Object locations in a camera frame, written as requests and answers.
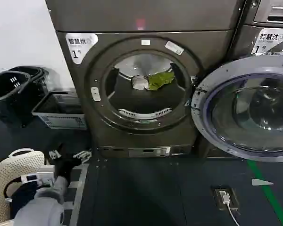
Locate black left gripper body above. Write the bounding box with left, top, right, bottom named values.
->
left=54, top=157, right=83, bottom=184

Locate white grey cloth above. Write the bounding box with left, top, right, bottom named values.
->
left=131, top=75, right=150, bottom=90

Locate green cloth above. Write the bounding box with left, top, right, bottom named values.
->
left=147, top=71, right=175, bottom=91

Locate grey plastic crate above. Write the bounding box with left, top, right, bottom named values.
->
left=31, top=90, right=88, bottom=130

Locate grey floor tape frame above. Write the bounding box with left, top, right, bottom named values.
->
left=65, top=163, right=90, bottom=226

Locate black floor socket box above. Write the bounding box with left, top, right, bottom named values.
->
left=210, top=185, right=241, bottom=210

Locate grey washing machine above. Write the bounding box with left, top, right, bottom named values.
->
left=230, top=0, right=283, bottom=159

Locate dark cloth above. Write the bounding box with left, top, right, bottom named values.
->
left=9, top=184, right=40, bottom=221

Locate white perforated laundry basket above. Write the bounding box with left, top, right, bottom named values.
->
left=0, top=148, right=50, bottom=223

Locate grey front-loading dryer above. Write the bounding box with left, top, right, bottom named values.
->
left=44, top=0, right=248, bottom=159

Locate black plastic laundry basket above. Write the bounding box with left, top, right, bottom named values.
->
left=0, top=70, right=33, bottom=124
left=8, top=65, right=50, bottom=101

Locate round glass dryer door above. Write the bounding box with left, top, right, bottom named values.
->
left=191, top=55, right=283, bottom=163

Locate white plug with cable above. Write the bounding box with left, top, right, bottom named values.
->
left=217, top=190, right=241, bottom=226

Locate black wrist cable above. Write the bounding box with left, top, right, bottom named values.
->
left=3, top=176, right=25, bottom=202

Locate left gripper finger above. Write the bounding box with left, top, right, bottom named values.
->
left=72, top=149, right=93, bottom=164
left=48, top=142, right=65, bottom=161

